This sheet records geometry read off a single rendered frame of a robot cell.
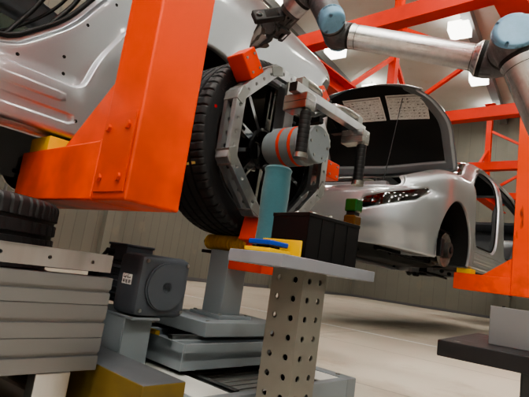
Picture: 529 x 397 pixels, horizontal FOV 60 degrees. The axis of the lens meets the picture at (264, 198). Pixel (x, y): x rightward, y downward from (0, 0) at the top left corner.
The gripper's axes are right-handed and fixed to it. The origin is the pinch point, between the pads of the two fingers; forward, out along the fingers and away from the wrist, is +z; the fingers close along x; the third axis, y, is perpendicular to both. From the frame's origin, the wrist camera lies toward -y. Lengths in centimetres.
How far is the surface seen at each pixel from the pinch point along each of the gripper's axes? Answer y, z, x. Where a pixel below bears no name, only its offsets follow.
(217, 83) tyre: -24.6, 2.7, -21.5
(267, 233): -22, 9, -73
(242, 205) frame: -18, 18, -59
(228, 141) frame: -27, 5, -43
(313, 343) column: -33, -1, -107
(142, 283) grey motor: -54, 31, -76
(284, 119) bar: 0.4, 0.2, -33.7
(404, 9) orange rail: 335, 13, 166
